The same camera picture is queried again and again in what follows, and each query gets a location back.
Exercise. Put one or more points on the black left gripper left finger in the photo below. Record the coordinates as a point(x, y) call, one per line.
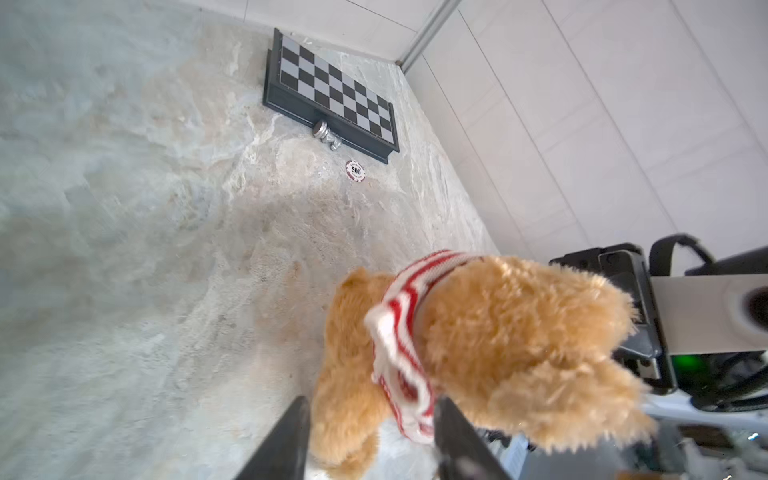
point(282, 455)

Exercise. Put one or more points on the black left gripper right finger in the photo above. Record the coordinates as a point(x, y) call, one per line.
point(462, 454)

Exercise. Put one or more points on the tan plush teddy bear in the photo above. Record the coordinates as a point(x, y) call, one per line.
point(520, 347)

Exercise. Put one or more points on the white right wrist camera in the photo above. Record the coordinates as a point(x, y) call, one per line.
point(712, 314)

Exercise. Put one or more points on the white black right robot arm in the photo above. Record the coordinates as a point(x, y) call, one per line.
point(720, 389)

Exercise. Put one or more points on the folded black chess board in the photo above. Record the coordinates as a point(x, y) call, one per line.
point(305, 87)

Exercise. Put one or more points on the aluminium corner frame post right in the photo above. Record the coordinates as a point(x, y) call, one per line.
point(433, 25)

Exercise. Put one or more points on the red white striped knit sweater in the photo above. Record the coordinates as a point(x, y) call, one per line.
point(396, 366)

